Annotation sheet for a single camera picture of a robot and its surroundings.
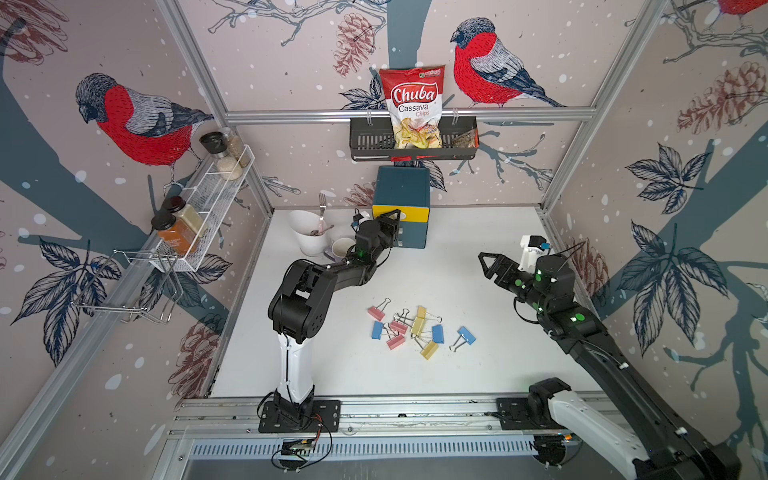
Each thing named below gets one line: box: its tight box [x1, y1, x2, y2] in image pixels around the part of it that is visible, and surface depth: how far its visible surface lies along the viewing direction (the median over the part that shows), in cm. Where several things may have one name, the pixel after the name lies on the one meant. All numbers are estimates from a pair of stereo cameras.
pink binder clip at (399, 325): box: [390, 308, 410, 335], surface depth 92 cm
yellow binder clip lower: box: [414, 336, 439, 361], surface depth 86 cm
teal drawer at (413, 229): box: [399, 221, 428, 238], surface depth 100 cm
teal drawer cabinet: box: [372, 166, 431, 249], surface depth 99 cm
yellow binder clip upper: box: [410, 305, 442, 338], surface depth 90 cm
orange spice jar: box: [151, 213, 197, 258], surface depth 65 cm
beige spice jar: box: [163, 196, 206, 236], surface depth 69 cm
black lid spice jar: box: [199, 131, 243, 181], surface depth 83 cm
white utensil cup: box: [288, 210, 329, 257], surface depth 104 cm
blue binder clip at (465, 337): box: [448, 326, 476, 353], surface depth 88 cm
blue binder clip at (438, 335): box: [431, 324, 445, 344], surface depth 89 cm
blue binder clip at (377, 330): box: [371, 320, 384, 340], surface depth 90 cm
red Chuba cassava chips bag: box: [379, 65, 446, 149], surface depth 84 cm
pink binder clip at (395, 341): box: [386, 334, 406, 350], surface depth 87 cm
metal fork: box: [318, 192, 327, 234], surface depth 106 cm
